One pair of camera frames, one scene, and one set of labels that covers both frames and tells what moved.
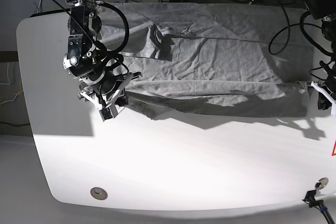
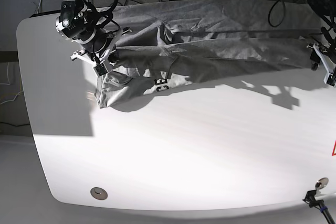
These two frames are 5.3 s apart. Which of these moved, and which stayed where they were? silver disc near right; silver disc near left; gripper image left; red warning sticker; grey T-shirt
Moved: gripper image left; grey T-shirt
Stayed: silver disc near right; red warning sticker; silver disc near left
